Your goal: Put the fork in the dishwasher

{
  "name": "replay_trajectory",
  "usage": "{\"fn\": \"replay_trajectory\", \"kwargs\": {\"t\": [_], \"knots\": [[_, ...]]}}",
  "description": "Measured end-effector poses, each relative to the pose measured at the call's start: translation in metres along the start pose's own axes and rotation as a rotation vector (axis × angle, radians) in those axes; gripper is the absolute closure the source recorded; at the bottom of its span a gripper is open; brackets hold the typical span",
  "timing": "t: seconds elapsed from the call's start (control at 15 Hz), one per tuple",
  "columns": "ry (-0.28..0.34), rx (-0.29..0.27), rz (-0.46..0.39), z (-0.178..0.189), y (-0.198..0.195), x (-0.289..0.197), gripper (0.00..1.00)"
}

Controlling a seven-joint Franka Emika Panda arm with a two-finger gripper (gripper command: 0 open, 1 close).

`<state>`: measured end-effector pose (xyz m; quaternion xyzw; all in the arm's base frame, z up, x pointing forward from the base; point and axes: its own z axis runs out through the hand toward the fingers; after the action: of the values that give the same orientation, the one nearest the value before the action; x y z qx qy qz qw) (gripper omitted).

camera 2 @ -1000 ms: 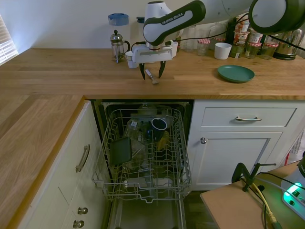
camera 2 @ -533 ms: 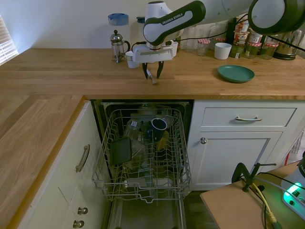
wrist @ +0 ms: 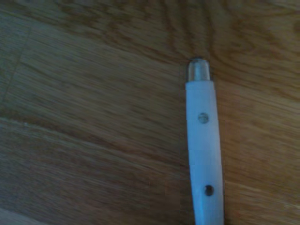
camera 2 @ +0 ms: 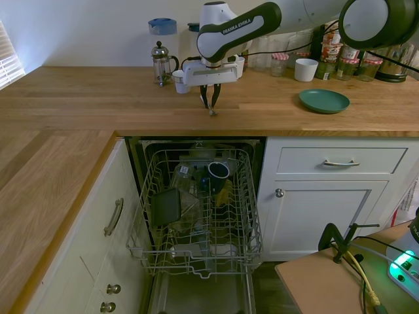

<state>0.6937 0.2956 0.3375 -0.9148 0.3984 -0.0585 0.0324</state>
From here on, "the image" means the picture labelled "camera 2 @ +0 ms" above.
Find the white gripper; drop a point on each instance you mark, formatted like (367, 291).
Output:
(212, 73)

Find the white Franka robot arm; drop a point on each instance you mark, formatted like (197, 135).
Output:
(235, 27)

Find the white robot base green light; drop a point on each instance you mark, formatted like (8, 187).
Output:
(404, 265)

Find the dishwasher door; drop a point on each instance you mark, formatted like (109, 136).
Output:
(199, 297)

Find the patterned white paper cup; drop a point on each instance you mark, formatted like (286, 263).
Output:
(182, 89)

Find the small white cup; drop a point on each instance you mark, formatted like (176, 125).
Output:
(241, 64)

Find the clear pitcher dark blue lid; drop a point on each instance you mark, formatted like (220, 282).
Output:
(192, 42)

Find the glass French press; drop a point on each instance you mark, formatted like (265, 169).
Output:
(160, 62)

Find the clear bottle green cap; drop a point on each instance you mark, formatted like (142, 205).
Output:
(262, 60)

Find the glass jar red checkered lid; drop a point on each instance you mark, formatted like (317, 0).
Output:
(302, 55)
(279, 64)
(347, 68)
(370, 69)

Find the clear pitcher light blue lid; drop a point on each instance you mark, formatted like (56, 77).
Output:
(162, 31)

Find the dark blue mug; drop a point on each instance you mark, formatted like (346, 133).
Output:
(218, 176)

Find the clear glass tumbler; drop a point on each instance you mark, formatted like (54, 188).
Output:
(281, 45)

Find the white tapered cup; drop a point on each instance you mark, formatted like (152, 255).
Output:
(306, 70)

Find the yellow item in rack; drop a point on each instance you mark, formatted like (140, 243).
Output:
(224, 196)

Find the tall clear glass jar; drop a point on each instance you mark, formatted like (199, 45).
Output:
(301, 41)

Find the clear glass container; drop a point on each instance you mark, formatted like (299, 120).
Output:
(188, 199)

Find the white drawer front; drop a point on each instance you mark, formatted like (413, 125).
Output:
(301, 160)

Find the green plate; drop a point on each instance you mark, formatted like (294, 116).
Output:
(324, 100)

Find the dark bottle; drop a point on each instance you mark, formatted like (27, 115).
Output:
(317, 44)

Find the round metal cabinet knob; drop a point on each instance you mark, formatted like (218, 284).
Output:
(279, 193)
(114, 288)
(107, 307)

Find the labelled glass jar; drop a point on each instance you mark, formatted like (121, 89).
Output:
(326, 67)

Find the black square container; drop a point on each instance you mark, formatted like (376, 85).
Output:
(165, 207)

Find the red and white tub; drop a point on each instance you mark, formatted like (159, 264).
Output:
(332, 42)

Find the white cabinet door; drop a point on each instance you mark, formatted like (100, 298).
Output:
(314, 222)

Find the black clamp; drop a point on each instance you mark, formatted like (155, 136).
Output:
(330, 233)

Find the stainless steel electric kettle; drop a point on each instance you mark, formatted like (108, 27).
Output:
(394, 63)

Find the white window blind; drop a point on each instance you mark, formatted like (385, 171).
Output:
(6, 59)

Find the white bag red print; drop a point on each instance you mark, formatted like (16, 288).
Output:
(409, 199)

